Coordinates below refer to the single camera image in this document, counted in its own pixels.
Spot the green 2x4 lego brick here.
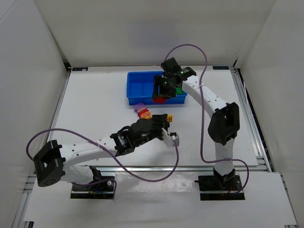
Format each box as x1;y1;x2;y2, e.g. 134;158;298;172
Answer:
175;87;183;95

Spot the yellow lego brick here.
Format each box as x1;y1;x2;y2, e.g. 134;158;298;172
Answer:
167;115;173;122

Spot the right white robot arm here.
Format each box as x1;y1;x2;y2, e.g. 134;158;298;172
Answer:
152;57;240;187

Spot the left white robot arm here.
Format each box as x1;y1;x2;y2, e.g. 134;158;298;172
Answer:
33;114;170;187

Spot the blue divided plastic bin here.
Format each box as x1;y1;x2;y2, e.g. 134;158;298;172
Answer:
126;71;187;105

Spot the purple rounded lego brick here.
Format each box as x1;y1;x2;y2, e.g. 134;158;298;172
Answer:
133;103;144;113

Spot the yellow orange butterfly lego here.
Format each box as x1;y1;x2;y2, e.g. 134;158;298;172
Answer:
140;112;152;119

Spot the red half-round lego brick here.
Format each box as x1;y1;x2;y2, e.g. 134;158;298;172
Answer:
138;109;149;117

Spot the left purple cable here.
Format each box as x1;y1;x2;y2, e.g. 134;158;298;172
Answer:
26;128;180;200

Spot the purple cable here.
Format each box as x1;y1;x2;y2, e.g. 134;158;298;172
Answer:
26;128;180;200
164;44;250;196

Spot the aluminium frame rail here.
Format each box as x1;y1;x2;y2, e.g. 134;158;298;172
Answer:
97;165;268;172

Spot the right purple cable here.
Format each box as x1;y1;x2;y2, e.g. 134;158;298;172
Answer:
164;44;250;196

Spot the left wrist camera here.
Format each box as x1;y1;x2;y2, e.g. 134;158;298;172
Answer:
162;128;180;148

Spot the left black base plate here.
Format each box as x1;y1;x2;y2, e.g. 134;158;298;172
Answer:
70;174;117;200

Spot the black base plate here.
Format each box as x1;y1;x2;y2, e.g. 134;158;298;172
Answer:
70;174;117;200
194;175;245;201

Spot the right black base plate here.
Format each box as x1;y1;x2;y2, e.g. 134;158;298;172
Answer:
194;175;245;201

